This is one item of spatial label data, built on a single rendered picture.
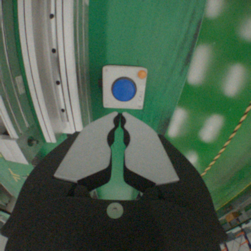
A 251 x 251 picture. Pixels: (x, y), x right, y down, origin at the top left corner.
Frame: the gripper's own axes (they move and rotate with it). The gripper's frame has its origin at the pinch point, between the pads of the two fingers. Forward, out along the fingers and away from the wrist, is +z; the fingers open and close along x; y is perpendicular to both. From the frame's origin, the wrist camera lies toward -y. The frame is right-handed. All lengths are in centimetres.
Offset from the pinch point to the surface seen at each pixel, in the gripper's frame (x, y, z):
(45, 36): -14.8, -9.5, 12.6
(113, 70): -1.6, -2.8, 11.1
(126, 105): 1.0, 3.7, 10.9
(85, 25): -7.5, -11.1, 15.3
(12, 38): -26.5, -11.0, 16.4
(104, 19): -4.2, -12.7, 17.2
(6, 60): -26.5, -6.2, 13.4
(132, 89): 1.8, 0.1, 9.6
